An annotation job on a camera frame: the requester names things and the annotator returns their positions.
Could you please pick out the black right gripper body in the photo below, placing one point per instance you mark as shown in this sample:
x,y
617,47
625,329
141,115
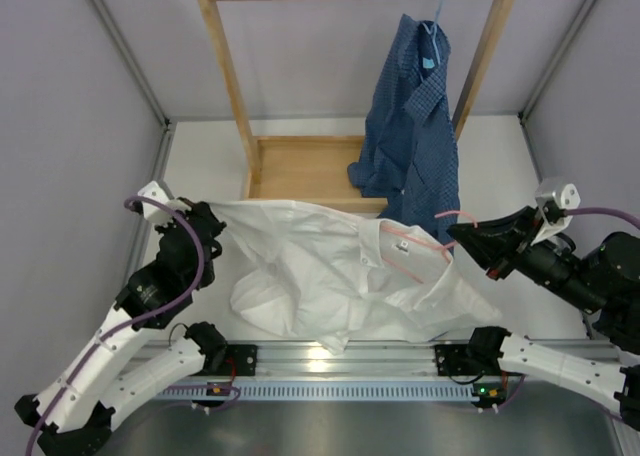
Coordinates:
x,y
532,254

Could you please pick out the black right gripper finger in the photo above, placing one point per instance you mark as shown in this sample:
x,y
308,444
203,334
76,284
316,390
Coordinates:
x,y
489,245
520,225

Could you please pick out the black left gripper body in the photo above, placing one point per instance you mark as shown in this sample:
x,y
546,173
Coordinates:
x,y
216,225

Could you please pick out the pink wire hanger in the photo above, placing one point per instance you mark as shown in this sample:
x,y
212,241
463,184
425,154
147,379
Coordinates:
x,y
443,250

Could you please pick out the white shirt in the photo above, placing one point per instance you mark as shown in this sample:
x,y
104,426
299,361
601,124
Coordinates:
x,y
320,274

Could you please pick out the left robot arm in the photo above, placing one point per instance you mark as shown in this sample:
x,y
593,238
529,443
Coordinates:
x,y
79,412

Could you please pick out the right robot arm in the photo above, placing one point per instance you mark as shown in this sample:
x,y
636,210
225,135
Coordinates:
x,y
604,282

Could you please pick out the blue checkered shirt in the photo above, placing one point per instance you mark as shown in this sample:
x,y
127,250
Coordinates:
x,y
410,154

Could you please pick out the wooden clothes rack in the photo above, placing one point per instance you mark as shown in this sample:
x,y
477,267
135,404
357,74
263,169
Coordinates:
x,y
314,168

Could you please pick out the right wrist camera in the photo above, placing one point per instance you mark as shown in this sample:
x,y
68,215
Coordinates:
x,y
554,197

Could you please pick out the left aluminium frame post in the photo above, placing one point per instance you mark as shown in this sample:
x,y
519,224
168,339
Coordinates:
x,y
136,73

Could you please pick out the aluminium frame post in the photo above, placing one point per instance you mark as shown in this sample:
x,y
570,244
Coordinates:
x,y
565,121
136,73

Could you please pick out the aluminium mounting rail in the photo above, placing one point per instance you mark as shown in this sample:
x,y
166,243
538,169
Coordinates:
x,y
360,360

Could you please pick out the slotted cable duct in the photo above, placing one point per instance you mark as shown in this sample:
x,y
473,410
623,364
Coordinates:
x,y
325,391

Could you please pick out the blue wire hanger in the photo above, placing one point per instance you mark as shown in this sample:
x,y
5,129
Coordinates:
x,y
437,21

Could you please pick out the right aluminium frame post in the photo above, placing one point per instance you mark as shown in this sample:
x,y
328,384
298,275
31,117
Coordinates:
x,y
565,121

